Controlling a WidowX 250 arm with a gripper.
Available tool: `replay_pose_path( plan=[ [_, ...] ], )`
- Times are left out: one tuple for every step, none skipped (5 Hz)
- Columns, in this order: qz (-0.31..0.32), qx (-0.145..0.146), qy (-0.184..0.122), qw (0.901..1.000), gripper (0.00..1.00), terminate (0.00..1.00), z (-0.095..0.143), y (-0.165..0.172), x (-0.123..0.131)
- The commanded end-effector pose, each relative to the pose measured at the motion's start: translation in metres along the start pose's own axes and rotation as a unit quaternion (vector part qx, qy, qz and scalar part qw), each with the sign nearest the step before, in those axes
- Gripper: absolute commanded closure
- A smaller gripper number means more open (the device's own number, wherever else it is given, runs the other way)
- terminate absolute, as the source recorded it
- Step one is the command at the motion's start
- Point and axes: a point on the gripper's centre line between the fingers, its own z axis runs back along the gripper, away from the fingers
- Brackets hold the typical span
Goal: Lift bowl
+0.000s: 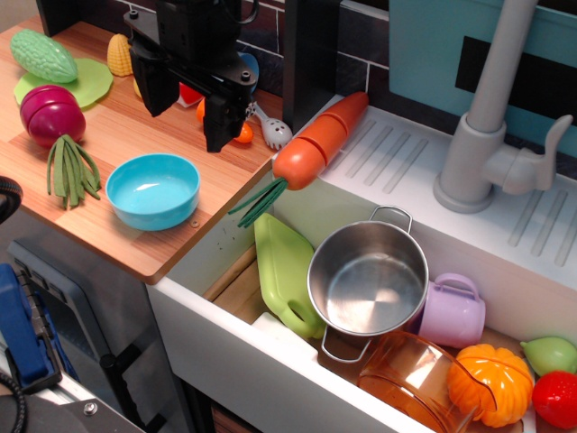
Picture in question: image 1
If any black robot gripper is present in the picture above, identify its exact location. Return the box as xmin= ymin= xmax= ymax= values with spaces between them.
xmin=124 ymin=1 xmax=258 ymax=152

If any light blue plastic bowl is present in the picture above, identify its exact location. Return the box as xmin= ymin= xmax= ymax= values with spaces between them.
xmin=105 ymin=153 xmax=201 ymax=231

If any red white toy piece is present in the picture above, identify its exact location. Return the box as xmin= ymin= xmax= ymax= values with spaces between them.
xmin=177 ymin=82 xmax=204 ymax=108

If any yellow toy banana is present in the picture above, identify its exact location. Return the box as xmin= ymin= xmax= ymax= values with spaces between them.
xmin=133 ymin=78 xmax=142 ymax=99

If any small orange toy carrot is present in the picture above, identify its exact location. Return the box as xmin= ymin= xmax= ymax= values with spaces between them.
xmin=196 ymin=98 xmax=253 ymax=144

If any blue plastic cup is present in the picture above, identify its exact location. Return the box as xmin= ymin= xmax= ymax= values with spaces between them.
xmin=238 ymin=51 xmax=260 ymax=93

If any yellow toy corn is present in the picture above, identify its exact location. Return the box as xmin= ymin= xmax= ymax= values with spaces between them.
xmin=107 ymin=33 xmax=133 ymax=77

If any white slotted plastic spoon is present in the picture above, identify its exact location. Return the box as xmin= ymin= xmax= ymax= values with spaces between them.
xmin=247 ymin=102 xmax=293 ymax=151

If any light green plastic plate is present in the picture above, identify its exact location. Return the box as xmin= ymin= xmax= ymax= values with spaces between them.
xmin=14 ymin=58 xmax=114 ymax=110

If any large orange toy carrot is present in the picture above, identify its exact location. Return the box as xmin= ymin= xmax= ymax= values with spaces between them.
xmin=229 ymin=91 xmax=369 ymax=228

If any green felt bean bundle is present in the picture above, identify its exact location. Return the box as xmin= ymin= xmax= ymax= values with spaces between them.
xmin=46 ymin=134 xmax=102 ymax=210

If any purple toy onion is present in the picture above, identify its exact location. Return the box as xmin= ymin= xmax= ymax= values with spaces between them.
xmin=20 ymin=85 xmax=87 ymax=149

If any green bitter melon toy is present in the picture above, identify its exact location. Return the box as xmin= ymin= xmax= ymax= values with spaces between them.
xmin=10 ymin=29 xmax=78 ymax=83

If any green plastic cutting board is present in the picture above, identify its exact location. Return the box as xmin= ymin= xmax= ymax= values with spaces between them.
xmin=254 ymin=214 xmax=325 ymax=339

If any stainless steel pot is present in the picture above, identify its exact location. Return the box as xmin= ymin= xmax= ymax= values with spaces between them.
xmin=307 ymin=206 xmax=429 ymax=364

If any white toy sink unit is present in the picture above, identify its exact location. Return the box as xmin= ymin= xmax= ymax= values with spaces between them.
xmin=148 ymin=108 xmax=576 ymax=432

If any blue plastic case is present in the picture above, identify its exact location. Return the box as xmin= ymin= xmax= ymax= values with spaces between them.
xmin=1 ymin=263 xmax=62 ymax=394

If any grey toy faucet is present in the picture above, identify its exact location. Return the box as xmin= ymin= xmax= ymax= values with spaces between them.
xmin=434 ymin=1 xmax=573 ymax=214

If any lilac plastic mug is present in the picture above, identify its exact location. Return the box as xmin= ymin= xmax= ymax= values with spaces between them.
xmin=417 ymin=272 xmax=486 ymax=348

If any transparent orange plastic jug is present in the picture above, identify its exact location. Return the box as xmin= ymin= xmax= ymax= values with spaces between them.
xmin=357 ymin=331 xmax=497 ymax=432

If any orange toy pumpkin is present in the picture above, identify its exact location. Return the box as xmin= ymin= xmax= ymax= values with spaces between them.
xmin=447 ymin=344 xmax=534 ymax=428

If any green toy pear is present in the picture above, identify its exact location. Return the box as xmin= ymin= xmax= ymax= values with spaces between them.
xmin=520 ymin=336 xmax=576 ymax=376

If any red toy strawberry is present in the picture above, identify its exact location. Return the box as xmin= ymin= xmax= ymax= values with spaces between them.
xmin=532 ymin=371 xmax=576 ymax=429

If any black cable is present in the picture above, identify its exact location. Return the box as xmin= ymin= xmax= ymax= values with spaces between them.
xmin=0 ymin=175 xmax=24 ymax=226

